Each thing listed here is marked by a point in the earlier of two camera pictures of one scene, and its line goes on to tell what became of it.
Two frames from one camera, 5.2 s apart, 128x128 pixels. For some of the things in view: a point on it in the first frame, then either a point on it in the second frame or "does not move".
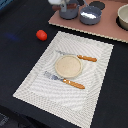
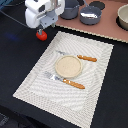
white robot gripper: [58, 2] -> [43, 13]
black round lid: [99, 4] does not move
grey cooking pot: [70, 13] does not move
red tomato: [41, 34] does not move
